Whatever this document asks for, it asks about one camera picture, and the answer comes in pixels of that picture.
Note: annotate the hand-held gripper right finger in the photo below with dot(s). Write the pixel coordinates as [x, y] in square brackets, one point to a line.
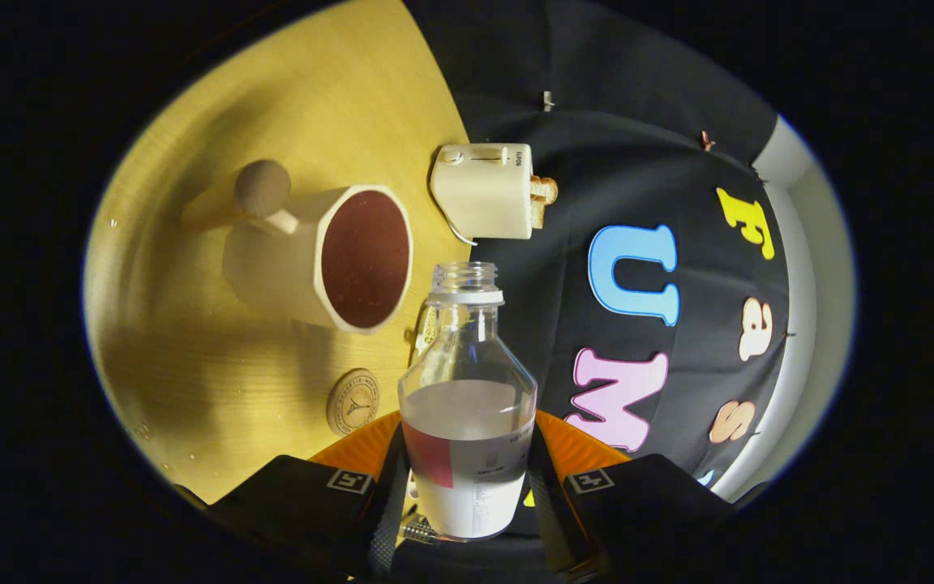
[552, 519]

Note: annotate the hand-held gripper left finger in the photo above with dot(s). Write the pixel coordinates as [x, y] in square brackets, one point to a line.
[386, 527]

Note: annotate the clear juice bottle white label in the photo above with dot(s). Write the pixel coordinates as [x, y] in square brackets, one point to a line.
[467, 454]

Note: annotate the round cork coaster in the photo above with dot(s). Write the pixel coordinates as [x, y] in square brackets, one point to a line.
[352, 403]

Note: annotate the white divided snack dish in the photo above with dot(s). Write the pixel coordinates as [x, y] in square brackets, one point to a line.
[425, 332]

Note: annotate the wooden table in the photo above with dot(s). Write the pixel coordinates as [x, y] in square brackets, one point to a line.
[216, 381]

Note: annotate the toast slice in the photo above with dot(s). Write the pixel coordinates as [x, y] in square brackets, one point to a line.
[537, 215]
[546, 188]

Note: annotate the cream toaster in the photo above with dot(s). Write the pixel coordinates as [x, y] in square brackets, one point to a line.
[483, 191]

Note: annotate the black backdrop cloth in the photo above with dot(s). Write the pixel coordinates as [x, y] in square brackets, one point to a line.
[645, 122]

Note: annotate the pink cloth clip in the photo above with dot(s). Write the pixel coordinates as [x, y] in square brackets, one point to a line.
[707, 140]

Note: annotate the white cloth clip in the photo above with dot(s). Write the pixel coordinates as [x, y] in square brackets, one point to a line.
[548, 100]

